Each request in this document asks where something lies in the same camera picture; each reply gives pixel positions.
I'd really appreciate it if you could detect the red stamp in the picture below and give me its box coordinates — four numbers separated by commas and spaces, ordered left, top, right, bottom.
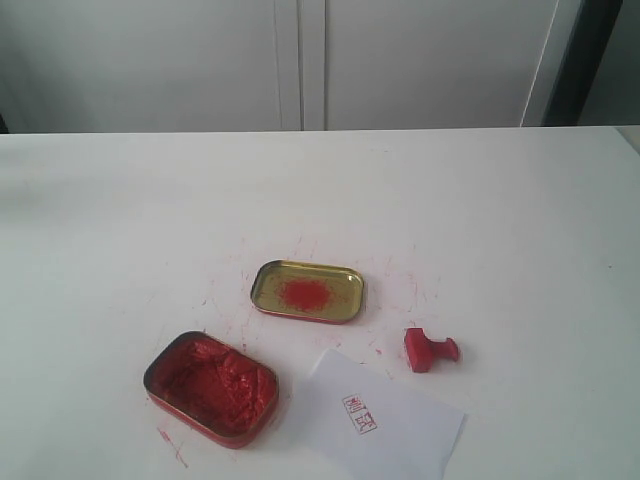
404, 327, 460, 373

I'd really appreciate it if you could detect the red ink tin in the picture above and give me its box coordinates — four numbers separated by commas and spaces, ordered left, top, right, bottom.
143, 331, 279, 449

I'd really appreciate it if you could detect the dark vertical post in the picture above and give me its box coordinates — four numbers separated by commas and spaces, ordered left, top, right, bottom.
542, 0, 624, 127

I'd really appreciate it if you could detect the white paper sheet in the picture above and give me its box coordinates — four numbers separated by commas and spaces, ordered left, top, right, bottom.
283, 350, 465, 479

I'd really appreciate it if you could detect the gold tin lid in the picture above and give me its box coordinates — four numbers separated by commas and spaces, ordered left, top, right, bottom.
250, 260, 365, 325

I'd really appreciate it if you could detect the white cabinet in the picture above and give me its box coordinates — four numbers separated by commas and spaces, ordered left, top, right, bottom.
1, 1, 581, 133

